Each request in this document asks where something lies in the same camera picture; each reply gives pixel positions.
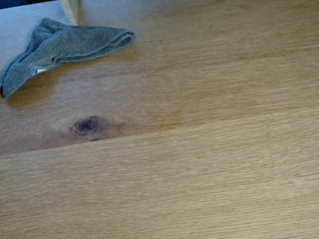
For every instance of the light wooden stand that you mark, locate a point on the light wooden stand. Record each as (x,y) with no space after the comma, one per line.
(71,8)

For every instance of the grey terry cleaning cloth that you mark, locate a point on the grey terry cleaning cloth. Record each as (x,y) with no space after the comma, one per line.
(74,45)

